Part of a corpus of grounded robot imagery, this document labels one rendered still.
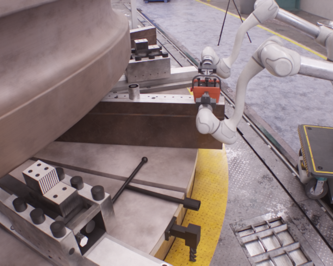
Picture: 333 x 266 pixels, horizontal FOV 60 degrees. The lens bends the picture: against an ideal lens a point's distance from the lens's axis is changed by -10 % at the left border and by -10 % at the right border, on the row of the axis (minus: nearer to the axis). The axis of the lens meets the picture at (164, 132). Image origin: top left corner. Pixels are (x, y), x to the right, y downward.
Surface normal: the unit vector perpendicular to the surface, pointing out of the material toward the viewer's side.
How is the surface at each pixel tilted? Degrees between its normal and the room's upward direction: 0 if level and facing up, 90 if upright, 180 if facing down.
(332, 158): 0
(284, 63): 93
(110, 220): 90
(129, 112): 90
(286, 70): 87
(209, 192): 0
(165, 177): 0
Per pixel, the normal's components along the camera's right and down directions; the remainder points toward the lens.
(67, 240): 0.86, 0.24
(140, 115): -0.15, 0.53
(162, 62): 0.24, 0.51
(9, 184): -0.04, -0.85
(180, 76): 0.22, 0.21
